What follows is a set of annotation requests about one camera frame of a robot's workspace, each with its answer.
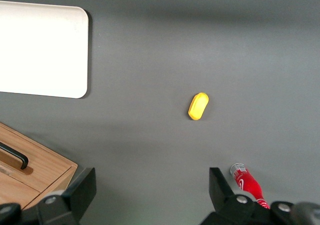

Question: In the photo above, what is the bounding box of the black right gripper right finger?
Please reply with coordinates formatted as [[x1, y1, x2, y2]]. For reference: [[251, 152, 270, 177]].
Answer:
[[199, 167, 320, 225]]

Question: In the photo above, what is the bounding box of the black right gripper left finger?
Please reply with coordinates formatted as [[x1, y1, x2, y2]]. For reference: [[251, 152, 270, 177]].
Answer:
[[0, 167, 97, 225]]

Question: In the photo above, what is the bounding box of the white rectangular tray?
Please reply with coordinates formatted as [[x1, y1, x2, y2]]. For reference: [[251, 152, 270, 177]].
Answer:
[[0, 0, 90, 100]]

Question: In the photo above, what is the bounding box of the wooden drawer front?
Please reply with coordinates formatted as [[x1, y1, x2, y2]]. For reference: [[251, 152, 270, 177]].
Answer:
[[0, 121, 79, 194], [0, 172, 41, 211]]

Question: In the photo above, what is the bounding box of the wooden drawer cabinet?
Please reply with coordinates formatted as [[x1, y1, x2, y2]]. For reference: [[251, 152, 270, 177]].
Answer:
[[0, 121, 79, 211]]

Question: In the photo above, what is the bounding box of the small yellow plastic object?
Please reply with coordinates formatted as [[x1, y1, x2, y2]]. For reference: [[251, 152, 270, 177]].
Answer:
[[187, 92, 210, 121]]

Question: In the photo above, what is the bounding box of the black metal drawer handle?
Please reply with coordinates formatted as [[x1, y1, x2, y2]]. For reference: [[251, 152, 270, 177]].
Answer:
[[0, 141, 29, 171]]

